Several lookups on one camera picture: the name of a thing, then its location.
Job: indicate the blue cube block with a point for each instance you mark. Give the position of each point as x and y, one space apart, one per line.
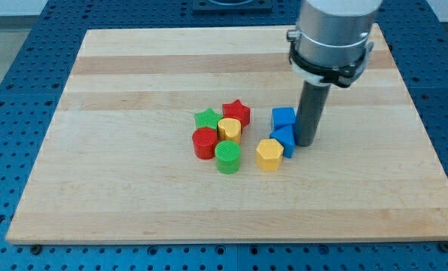
282 117

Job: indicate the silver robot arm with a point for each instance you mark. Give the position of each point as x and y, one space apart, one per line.
329 43

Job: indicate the green star block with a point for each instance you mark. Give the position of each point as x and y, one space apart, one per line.
208 118

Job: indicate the red star block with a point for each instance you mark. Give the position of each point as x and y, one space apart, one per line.
237 110

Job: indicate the yellow heart block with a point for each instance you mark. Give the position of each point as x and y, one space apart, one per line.
230 129

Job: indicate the green cylinder block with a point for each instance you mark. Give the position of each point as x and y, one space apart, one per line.
228 157

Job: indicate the red cylinder block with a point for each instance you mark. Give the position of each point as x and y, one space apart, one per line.
204 141

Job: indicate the yellow hexagon block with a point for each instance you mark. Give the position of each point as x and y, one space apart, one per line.
269 153

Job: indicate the blue triangle block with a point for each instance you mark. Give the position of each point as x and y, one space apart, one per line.
285 136

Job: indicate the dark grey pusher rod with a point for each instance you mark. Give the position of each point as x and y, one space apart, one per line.
310 108

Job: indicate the wooden board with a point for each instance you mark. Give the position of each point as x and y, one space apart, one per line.
117 164

